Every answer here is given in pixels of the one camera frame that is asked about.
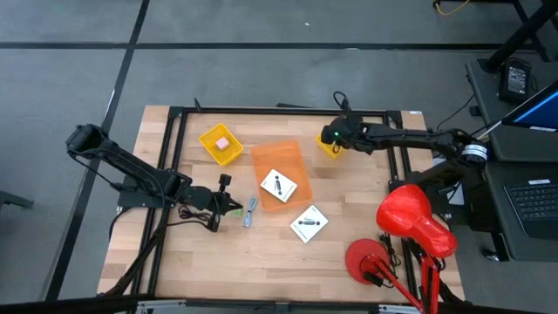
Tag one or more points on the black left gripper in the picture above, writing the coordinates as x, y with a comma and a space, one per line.
202, 198

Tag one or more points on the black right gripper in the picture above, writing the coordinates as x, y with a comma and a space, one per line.
344, 133

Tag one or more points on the pink rectangular block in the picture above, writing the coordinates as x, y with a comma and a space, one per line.
222, 143

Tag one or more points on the orange plastic sheet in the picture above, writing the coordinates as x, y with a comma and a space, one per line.
279, 157

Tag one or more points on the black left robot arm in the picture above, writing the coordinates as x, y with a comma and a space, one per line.
131, 163

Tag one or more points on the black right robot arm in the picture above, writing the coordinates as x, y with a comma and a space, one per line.
414, 137

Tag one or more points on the yellow plastic mesh basket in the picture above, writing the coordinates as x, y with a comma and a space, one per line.
327, 148
231, 154

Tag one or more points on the red desk lamp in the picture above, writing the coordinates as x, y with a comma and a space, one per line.
410, 218

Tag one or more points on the dark grey desk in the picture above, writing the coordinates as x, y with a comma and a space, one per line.
505, 148

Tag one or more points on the black power adapter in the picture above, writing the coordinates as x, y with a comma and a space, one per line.
516, 80

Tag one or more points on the computer monitor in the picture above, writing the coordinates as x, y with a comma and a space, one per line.
536, 111

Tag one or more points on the black aluminium crossbar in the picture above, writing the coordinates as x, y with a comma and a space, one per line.
65, 305

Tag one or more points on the black metal stand leg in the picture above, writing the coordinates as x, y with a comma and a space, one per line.
519, 37

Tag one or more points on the black laptop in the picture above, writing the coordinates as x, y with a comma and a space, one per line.
532, 200

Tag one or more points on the dark grey furniture leg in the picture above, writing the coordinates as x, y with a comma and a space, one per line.
13, 200

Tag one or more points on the black aluminium table frame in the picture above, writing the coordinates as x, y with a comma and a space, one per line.
283, 111

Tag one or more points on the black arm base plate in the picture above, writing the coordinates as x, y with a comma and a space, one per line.
135, 200

